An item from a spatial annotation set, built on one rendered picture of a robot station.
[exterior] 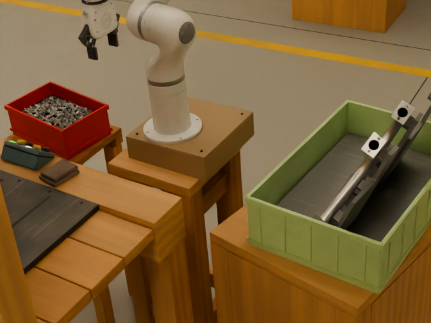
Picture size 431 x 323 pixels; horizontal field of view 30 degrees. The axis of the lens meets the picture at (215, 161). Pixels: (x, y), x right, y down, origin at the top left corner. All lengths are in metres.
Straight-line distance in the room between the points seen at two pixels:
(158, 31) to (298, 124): 2.13
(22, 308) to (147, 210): 0.55
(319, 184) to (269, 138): 1.83
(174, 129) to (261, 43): 2.78
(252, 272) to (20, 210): 0.70
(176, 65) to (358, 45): 2.90
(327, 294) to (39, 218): 0.84
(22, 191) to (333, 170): 0.95
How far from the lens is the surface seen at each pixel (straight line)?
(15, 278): 1.86
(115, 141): 2.89
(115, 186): 2.41
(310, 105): 4.53
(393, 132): 2.28
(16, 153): 2.59
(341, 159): 2.55
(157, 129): 2.54
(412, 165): 2.54
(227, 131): 2.54
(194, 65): 5.04
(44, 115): 2.90
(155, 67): 2.42
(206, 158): 2.43
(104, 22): 2.24
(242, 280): 2.38
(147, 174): 2.53
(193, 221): 2.54
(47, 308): 2.08
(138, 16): 2.40
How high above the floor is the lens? 2.27
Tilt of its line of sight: 34 degrees down
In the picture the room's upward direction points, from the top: 5 degrees counter-clockwise
